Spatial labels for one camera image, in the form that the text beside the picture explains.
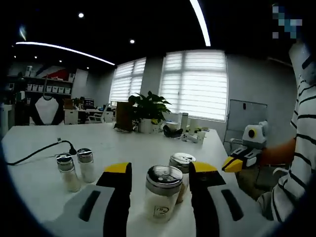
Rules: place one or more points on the curved ceiling light strip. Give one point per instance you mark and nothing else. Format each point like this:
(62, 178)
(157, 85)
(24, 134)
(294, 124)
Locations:
(61, 48)
(201, 24)

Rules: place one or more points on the metal shelf with white bins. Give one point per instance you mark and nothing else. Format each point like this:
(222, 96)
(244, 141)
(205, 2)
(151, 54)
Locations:
(49, 89)

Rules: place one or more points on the brown paper bag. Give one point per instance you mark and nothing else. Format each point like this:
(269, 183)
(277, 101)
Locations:
(123, 116)

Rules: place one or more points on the person's grey trousers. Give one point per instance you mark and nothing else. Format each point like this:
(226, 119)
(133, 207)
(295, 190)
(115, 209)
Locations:
(267, 205)

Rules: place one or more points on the yellow plant tag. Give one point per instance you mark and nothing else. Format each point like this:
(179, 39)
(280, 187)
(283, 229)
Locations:
(154, 121)

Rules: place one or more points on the black computer monitor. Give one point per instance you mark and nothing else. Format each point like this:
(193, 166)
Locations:
(89, 103)

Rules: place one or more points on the small seasoning bottle beige powder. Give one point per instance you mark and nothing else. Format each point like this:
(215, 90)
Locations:
(70, 182)

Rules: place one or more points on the person in striped shirt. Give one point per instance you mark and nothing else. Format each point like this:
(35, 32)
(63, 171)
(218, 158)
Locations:
(303, 123)

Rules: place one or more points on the grey VR headset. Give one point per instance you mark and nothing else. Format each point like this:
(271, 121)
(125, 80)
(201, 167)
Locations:
(172, 135)

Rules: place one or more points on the grey seat chair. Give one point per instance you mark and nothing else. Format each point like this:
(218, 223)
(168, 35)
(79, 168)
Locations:
(234, 141)

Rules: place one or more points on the white slim box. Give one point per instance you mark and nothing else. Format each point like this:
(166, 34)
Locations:
(193, 126)

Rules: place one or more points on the large window white blinds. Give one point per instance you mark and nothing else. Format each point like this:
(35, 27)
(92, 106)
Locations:
(195, 86)

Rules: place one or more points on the white mug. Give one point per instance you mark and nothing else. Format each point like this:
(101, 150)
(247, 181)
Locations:
(174, 125)

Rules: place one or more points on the white whiteboard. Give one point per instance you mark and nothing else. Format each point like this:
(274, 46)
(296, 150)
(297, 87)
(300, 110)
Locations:
(247, 116)

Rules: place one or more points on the white drawer cabinet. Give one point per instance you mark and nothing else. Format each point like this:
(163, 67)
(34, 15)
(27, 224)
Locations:
(71, 116)

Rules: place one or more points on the white tall thermos bottle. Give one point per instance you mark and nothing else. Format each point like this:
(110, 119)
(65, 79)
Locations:
(184, 122)

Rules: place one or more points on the brown cardboard box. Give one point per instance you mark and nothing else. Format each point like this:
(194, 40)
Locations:
(68, 103)

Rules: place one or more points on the white worn device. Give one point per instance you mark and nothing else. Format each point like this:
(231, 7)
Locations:
(297, 61)

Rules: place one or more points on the white patterned cup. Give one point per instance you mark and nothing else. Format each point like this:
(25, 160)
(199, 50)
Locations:
(201, 137)
(155, 128)

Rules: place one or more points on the tall seasoning bottle brown powder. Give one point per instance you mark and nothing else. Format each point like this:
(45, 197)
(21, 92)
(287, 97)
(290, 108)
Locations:
(181, 161)

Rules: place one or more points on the white office chair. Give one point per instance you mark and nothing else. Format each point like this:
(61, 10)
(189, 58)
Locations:
(98, 118)

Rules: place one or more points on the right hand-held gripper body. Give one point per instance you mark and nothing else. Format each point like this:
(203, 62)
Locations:
(254, 134)

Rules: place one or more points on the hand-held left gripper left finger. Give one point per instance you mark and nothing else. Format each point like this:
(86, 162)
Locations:
(93, 205)

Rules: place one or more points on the small seasoning bottle white powder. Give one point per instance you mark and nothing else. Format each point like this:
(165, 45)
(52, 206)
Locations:
(87, 172)

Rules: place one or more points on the white VR controller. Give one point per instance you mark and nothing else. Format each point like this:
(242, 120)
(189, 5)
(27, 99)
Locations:
(190, 138)

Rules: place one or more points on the green potted plant white pot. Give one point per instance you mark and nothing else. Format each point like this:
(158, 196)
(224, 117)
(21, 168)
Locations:
(148, 106)

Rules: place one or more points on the tall seasoning bottle cream powder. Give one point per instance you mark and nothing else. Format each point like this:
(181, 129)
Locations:
(161, 205)

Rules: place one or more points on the group of ceiling spotlights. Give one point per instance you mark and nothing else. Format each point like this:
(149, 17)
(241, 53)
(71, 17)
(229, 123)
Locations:
(80, 15)

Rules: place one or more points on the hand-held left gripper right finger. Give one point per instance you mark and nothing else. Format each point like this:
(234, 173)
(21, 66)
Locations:
(217, 205)

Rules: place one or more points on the narrow window white blinds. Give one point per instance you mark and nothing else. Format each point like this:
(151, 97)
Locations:
(127, 81)

